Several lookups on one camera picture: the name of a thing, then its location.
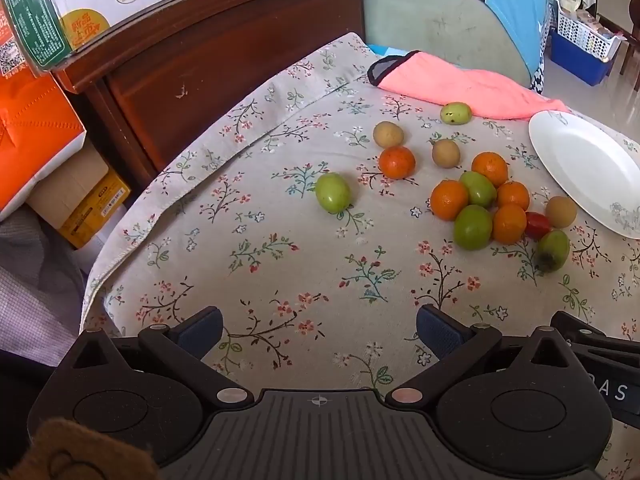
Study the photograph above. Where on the blue checked sheet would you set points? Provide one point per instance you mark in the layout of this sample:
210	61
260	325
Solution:
382	50

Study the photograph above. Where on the orange box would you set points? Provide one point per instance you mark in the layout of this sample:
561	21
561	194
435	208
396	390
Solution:
30	140

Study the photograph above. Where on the red cherry tomato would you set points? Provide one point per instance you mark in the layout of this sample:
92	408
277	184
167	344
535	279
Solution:
538	225

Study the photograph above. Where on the houndstooth cloth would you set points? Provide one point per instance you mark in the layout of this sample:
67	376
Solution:
537	77

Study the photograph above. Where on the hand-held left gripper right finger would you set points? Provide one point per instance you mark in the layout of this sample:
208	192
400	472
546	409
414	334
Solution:
442	330

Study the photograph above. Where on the yellow cardboard box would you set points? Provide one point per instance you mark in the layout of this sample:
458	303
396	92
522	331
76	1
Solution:
85	200

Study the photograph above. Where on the wooden chair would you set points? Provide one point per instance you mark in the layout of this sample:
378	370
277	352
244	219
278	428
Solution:
627	47

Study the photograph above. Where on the dark wooden headboard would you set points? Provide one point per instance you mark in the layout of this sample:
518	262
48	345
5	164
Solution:
200	70

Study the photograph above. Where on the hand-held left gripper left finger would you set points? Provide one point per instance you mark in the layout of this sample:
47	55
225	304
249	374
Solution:
197	332

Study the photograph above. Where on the white plate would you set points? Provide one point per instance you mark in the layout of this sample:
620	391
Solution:
585	170

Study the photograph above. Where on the green jujube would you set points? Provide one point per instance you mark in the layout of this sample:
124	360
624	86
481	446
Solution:
553	251
332	192
477	190
455	113
472	228

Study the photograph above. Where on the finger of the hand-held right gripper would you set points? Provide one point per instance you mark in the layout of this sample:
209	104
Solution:
575	325

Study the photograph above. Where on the blue printed cloth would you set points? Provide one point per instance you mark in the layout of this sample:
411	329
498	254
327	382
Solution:
510	0

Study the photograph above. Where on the blue plastic bin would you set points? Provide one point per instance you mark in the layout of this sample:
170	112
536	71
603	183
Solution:
575	62

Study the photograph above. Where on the orange mandarin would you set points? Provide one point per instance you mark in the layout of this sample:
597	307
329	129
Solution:
448	201
514	195
509	224
491	167
397	162

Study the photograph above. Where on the floral tablecloth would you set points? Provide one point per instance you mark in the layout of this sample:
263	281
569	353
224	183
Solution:
250	250

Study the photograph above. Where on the pink towel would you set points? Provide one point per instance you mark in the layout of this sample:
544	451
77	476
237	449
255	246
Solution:
450	85

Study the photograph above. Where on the brown longan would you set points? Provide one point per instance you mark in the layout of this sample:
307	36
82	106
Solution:
561	211
445	152
388	134

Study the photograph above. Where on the brown fuzzy cloth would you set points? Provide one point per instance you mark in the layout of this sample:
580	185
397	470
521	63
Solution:
50	452

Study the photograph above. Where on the green sofa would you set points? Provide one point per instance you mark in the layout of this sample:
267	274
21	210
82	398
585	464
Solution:
440	25

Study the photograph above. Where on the white plastic basket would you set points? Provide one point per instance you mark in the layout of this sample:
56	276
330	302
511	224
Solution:
587	35

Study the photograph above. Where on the grey cloth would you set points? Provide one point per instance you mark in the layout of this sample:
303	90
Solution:
30	285

